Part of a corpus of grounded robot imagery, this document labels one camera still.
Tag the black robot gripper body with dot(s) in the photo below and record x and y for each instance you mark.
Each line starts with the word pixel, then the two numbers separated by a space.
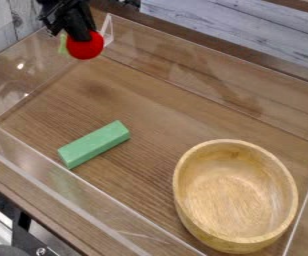
pixel 51 15

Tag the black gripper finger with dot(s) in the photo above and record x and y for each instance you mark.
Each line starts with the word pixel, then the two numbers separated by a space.
pixel 78 20

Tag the red plush strawberry toy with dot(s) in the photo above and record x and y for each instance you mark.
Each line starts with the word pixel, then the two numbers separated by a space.
pixel 82 50

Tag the green rectangular block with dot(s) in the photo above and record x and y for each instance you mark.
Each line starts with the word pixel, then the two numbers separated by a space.
pixel 93 144

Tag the wooden bowl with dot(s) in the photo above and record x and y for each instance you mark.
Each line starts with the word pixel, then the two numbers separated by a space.
pixel 235 195

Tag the clear acrylic tray wall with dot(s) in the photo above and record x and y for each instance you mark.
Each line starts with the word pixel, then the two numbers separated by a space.
pixel 178 94

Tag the black table leg bracket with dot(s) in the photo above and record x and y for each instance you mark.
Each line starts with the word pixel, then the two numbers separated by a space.
pixel 24 240

